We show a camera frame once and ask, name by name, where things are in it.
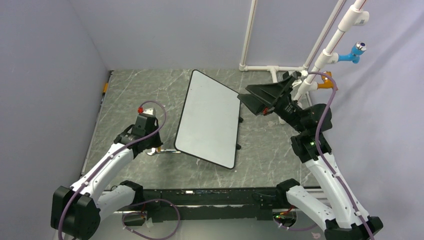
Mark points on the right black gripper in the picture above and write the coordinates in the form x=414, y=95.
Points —
x=257, y=105

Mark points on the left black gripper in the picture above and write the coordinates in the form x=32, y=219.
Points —
x=157, y=141

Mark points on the black-framed whiteboard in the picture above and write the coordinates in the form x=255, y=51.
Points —
x=209, y=121

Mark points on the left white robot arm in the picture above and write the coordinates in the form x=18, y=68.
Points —
x=79, y=209

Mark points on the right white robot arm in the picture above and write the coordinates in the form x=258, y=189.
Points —
x=344, y=217

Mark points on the silver wrench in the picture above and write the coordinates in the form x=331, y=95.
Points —
x=153, y=151

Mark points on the orange tap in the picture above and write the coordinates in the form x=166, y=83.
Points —
x=327, y=83

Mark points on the blue tap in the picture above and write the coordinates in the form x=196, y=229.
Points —
x=354, y=56

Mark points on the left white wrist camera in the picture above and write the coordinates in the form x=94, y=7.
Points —
x=146, y=111

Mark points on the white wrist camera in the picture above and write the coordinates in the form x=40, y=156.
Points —
x=146, y=111
x=300, y=75

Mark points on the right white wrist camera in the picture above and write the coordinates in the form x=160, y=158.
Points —
x=300, y=75

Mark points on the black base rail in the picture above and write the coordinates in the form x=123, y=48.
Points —
x=258, y=203

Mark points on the white pvc pipe frame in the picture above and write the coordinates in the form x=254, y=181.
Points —
x=287, y=35

